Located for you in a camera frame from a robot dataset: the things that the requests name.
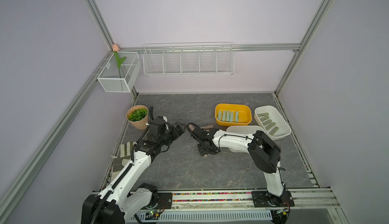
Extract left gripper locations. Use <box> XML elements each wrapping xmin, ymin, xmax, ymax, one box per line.
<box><xmin>158</xmin><ymin>122</ymin><xmax>186</xmax><ymax>146</ymax></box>

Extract pink knife top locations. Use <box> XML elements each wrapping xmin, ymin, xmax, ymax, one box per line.
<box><xmin>202</xmin><ymin>125</ymin><xmax>213</xmax><ymax>130</ymax></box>

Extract mint knife long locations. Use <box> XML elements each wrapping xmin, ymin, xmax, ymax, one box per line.
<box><xmin>217</xmin><ymin>110</ymin><xmax>223</xmax><ymax>121</ymax></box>

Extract mint knife bottom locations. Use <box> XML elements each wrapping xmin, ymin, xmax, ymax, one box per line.
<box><xmin>221</xmin><ymin>110</ymin><xmax>227</xmax><ymax>122</ymax></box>

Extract mint knife short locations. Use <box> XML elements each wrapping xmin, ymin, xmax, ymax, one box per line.
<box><xmin>229</xmin><ymin>111</ymin><xmax>235</xmax><ymax>122</ymax></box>

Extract white storage box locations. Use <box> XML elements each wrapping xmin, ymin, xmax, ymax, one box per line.
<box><xmin>254</xmin><ymin>105</ymin><xmax>291</xmax><ymax>140</ymax></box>
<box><xmin>226</xmin><ymin>125</ymin><xmax>265</xmax><ymax>153</ymax></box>

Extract yellow storage box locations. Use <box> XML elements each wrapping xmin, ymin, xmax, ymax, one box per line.
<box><xmin>215</xmin><ymin>103</ymin><xmax>252</xmax><ymax>126</ymax></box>

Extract olive knife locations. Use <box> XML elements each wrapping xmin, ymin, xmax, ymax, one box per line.
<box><xmin>256</xmin><ymin>113</ymin><xmax>269</xmax><ymax>117</ymax></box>
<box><xmin>270</xmin><ymin>126</ymin><xmax>279</xmax><ymax>135</ymax></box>
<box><xmin>260</xmin><ymin>116</ymin><xmax>269</xmax><ymax>122</ymax></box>
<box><xmin>262</xmin><ymin>120</ymin><xmax>272</xmax><ymax>126</ymax></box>
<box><xmin>265</xmin><ymin>122</ymin><xmax>276</xmax><ymax>131</ymax></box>

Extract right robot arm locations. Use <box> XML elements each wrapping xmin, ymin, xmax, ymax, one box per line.
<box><xmin>187</xmin><ymin>123</ymin><xmax>288</xmax><ymax>207</ymax></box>

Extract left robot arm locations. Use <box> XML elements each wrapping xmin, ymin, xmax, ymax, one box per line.
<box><xmin>81</xmin><ymin>107</ymin><xmax>186</xmax><ymax>224</ymax></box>

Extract potted green plant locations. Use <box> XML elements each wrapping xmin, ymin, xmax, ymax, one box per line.
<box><xmin>126</xmin><ymin>105</ymin><xmax>149</xmax><ymax>130</ymax></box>

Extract white mesh basket small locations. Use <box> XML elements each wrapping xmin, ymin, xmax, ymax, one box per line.
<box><xmin>97</xmin><ymin>52</ymin><xmax>141</xmax><ymax>93</ymax></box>

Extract artificial tulip flower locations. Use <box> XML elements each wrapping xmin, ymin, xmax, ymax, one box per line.
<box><xmin>112</xmin><ymin>44</ymin><xmax>126</xmax><ymax>78</ymax></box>

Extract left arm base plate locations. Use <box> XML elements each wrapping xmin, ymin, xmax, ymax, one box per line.
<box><xmin>142</xmin><ymin>192</ymin><xmax>173</xmax><ymax>210</ymax></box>

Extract white wire basket long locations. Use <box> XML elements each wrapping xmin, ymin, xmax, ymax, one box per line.
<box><xmin>143</xmin><ymin>42</ymin><xmax>235</xmax><ymax>76</ymax></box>

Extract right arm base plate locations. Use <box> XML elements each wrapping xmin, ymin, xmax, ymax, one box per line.
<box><xmin>251</xmin><ymin>190</ymin><xmax>295</xmax><ymax>207</ymax></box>

